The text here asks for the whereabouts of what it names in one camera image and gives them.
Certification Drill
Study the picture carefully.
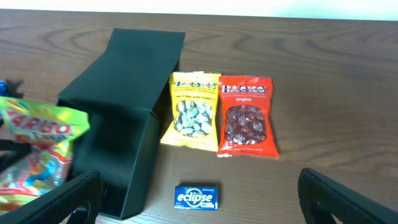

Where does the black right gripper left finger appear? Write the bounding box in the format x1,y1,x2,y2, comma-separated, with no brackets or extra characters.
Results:
1,170,103,224

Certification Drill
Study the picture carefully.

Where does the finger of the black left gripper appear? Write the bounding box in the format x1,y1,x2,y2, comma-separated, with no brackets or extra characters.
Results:
1,139,31,172

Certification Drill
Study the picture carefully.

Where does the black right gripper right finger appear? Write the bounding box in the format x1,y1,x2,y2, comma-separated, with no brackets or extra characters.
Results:
297,168,397,224

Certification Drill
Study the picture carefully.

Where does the green Haribo gummy bag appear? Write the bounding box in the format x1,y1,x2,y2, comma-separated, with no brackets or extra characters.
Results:
1,96,90,214

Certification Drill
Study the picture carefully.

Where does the blue Oreo cookie pack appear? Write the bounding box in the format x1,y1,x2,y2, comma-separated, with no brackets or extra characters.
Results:
0,80,9,96

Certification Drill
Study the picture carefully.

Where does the yellow Hacks candy bag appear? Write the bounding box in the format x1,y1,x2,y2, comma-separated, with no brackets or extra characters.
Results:
160,72,221,152

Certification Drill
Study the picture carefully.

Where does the red Hacks candy bag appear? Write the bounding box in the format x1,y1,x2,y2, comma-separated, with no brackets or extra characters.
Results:
217,76,279,158

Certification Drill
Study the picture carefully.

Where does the blue Eclipse mint box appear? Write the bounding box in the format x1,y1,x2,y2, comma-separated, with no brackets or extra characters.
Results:
174,186,219,211

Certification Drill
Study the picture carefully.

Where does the dark green open box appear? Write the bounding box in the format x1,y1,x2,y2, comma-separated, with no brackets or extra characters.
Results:
58,29,185,220

